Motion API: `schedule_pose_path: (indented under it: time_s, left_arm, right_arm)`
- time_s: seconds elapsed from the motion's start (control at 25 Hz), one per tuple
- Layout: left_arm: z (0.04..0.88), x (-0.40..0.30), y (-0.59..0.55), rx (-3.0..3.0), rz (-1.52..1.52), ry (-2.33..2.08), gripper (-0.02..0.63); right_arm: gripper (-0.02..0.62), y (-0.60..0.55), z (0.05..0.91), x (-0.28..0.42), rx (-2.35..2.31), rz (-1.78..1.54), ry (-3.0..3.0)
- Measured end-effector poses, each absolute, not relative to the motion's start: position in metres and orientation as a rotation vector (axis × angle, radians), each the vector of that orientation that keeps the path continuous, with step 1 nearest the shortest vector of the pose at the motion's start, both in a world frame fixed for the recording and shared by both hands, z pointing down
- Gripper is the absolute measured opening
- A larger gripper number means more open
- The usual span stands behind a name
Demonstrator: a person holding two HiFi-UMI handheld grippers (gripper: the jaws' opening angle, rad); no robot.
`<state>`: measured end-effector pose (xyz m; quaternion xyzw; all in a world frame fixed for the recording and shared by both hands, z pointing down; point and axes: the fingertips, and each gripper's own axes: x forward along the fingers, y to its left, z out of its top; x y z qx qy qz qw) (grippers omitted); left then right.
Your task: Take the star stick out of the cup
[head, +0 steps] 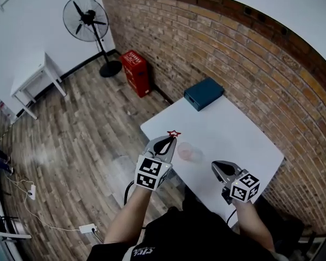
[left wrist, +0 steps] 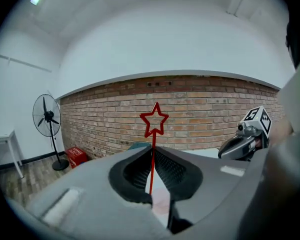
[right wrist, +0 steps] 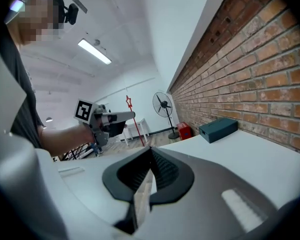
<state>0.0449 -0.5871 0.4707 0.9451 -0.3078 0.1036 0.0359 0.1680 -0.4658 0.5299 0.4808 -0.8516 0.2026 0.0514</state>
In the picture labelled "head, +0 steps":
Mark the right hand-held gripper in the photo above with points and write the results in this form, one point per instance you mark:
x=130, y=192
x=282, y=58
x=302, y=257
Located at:
x=244, y=187

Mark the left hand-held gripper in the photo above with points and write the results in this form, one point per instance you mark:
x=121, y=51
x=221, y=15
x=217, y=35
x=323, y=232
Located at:
x=149, y=173

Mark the red star stick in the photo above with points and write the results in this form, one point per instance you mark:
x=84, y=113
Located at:
x=169, y=132

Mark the clear plastic cup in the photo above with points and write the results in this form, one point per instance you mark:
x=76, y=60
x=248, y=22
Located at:
x=191, y=154

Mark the person's left forearm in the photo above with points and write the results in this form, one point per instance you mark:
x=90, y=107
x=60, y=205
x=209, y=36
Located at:
x=130, y=213

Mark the person's right forearm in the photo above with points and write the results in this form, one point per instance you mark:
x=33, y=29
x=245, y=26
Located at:
x=252, y=222

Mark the dark blue box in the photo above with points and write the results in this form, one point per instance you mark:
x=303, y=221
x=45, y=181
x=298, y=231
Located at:
x=203, y=91

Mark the person's black shirt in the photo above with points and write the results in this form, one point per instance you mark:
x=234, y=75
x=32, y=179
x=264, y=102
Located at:
x=193, y=234

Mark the red metal cabinet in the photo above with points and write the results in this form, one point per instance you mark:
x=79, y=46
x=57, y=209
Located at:
x=135, y=72

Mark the black chair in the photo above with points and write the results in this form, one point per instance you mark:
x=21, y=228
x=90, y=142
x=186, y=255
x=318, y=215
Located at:
x=285, y=227

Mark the black standing fan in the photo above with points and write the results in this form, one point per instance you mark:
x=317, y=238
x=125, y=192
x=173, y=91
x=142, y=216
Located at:
x=110, y=69

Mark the white power strip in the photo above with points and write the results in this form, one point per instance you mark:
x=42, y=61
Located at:
x=87, y=228

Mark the white plug adapter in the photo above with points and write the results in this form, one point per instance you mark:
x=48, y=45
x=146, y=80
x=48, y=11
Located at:
x=32, y=192

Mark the white side table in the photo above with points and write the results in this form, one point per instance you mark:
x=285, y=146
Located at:
x=30, y=72

